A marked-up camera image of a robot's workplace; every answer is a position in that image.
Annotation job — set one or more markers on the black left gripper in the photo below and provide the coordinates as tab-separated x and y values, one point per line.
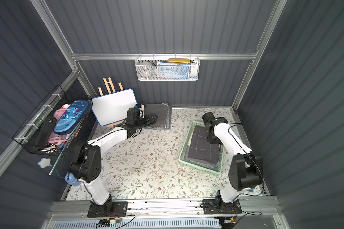
148	119

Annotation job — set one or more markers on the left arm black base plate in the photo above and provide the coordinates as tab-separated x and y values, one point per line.
120	209

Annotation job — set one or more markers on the blue shark pencil case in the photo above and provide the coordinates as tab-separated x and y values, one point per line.
72	117

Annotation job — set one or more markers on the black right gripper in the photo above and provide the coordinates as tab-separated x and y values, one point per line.
214	137

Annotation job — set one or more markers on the black object in wire basket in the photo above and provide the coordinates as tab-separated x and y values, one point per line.
45	131

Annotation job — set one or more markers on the dark grey checked pillowcase back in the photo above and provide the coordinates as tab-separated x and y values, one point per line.
200	152

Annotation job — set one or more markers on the black wire wall basket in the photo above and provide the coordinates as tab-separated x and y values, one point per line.
27	134

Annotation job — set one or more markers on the pink item in wire basket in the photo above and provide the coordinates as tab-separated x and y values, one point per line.
56	139

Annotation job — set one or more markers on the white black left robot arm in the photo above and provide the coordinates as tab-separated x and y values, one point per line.
87	167

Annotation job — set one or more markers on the white mesh hanging basket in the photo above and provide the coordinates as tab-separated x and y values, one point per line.
194	69

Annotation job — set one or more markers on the blue packet in mesh basket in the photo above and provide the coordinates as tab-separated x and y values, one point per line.
176	71

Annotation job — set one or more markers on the yellow item in mesh basket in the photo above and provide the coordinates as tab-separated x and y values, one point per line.
179	60

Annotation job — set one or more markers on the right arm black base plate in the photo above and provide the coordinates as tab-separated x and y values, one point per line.
212	206

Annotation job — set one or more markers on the plain grey pillowcase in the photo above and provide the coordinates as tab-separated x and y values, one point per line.
164	113

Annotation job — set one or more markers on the floral table mat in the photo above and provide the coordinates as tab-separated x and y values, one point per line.
147	166

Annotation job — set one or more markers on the white board on easel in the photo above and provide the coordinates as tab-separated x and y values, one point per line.
112	108

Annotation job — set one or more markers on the white flower-shaped hook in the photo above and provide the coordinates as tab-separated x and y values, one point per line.
44	162

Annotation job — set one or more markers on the white tape roll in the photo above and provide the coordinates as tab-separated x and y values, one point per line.
145	69

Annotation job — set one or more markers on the mint green plastic basket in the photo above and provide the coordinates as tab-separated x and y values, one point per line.
193	165

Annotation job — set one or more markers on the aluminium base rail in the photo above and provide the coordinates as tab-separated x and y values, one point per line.
164	208

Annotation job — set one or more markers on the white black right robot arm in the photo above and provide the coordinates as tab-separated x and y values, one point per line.
245	170

